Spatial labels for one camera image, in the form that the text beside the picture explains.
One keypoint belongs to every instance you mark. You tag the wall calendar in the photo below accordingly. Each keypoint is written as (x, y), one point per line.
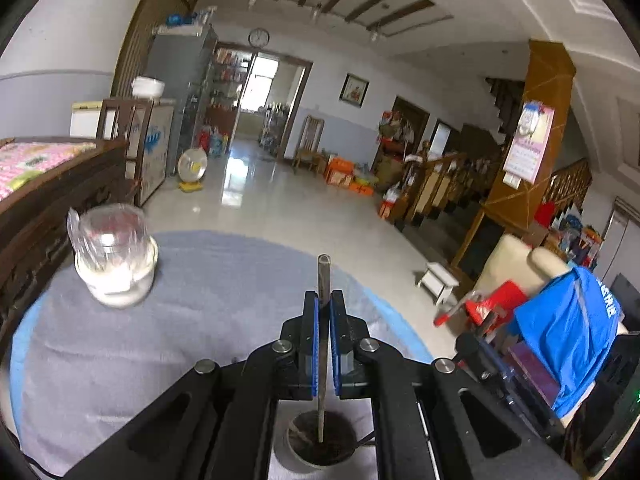
(529, 140)

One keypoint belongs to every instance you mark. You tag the orange box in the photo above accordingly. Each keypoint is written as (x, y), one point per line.
(340, 170)

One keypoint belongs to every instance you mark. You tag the wooden pillar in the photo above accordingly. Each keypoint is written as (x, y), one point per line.
(537, 110)

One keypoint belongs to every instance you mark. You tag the cream armchair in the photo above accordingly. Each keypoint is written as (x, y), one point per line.
(515, 262)

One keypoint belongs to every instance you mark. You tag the cup of dark liquid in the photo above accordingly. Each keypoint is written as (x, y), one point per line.
(342, 437)

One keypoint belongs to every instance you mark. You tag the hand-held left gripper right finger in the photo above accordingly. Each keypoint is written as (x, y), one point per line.
(335, 350)

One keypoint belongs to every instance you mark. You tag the dark wooden bench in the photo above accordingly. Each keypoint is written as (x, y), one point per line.
(50, 220)

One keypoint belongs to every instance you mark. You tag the wooden stair railing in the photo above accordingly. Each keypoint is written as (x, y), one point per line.
(440, 180)

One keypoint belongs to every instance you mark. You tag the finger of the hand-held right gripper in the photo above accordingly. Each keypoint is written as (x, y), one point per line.
(470, 347)

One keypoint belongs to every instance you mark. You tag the light wooden chair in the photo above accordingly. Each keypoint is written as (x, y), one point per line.
(310, 145)

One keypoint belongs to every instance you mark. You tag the blue printed garment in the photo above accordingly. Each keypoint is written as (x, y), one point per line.
(565, 330)

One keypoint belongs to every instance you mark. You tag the purple box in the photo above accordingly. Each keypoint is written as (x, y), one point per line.
(532, 377)

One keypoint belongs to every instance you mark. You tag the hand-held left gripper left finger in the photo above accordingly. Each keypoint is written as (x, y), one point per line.
(313, 350)

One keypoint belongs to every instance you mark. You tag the pink patterned blanket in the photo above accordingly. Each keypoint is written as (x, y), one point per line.
(30, 160)

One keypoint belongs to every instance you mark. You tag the round wall clock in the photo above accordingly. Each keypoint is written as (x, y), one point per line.
(258, 37)

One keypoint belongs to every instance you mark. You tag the chest freezer with blue print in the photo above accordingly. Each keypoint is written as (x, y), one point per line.
(154, 152)

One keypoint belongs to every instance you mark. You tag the round floor fan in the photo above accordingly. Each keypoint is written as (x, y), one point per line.
(192, 166)

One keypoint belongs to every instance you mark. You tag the dark wooden chair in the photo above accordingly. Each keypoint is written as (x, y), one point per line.
(117, 122)

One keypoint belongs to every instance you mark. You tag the red plastic stool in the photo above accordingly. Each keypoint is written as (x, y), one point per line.
(492, 305)

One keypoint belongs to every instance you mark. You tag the metal chopstick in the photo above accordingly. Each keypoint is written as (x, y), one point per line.
(324, 275)

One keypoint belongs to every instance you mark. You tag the grey round tablecloth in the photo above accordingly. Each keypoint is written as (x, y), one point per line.
(200, 310)

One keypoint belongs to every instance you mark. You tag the framed wall picture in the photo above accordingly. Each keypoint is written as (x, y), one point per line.
(354, 90)

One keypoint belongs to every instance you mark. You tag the white jar with plastic wrap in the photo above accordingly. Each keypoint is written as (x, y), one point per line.
(115, 260)

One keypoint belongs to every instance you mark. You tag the tall grey cabinet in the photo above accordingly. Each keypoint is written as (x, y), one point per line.
(182, 90)

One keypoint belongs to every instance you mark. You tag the white basin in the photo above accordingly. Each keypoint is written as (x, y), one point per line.
(148, 87)

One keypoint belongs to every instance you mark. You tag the white step stool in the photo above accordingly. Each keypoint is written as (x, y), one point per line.
(438, 281)

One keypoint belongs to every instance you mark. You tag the white appliance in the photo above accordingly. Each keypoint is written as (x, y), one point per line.
(85, 117)

